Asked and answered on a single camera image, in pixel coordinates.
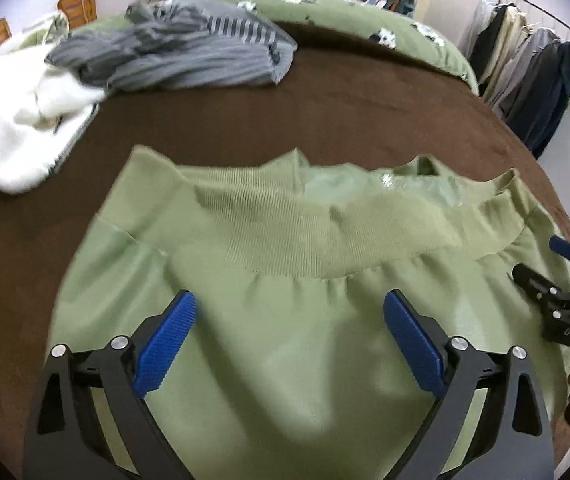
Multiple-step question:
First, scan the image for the green panda print duvet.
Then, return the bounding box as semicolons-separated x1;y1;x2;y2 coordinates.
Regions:
72;0;480;96

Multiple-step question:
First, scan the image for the wooden chair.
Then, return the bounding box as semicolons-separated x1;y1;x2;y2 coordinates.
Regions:
57;0;98;28

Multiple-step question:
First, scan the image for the brown bed blanket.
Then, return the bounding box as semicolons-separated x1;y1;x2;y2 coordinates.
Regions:
0;20;570;461

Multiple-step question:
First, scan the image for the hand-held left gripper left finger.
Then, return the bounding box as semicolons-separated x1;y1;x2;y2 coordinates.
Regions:
22;289;198;480

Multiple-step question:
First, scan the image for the hanging black coat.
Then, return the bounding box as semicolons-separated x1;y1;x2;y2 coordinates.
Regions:
468;2;508;83

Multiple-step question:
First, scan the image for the white fleece garment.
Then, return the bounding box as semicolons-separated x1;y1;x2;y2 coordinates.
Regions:
0;42;108;196

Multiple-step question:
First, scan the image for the white printed pillow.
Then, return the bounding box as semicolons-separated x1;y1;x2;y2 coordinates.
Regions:
12;10;70;48

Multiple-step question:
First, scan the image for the hanging dark navy coat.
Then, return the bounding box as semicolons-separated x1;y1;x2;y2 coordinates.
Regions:
508;40;570;161

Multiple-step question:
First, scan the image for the grey striped garment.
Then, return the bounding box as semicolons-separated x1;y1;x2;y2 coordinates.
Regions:
45;0;298;93

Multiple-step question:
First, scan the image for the hanging grey garment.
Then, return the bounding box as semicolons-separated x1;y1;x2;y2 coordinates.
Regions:
490;27;563;121

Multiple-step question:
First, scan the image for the metal clothes rack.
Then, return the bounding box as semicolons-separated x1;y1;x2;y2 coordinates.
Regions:
498;0;570;43

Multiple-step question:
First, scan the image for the green zip jacket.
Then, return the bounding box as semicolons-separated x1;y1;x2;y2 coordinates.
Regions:
50;145;570;480

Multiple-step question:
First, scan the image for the hanging beige coat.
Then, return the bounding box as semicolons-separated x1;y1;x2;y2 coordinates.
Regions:
480;5;531;96

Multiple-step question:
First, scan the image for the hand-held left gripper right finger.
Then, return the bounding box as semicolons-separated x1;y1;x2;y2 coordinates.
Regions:
384;289;556;480

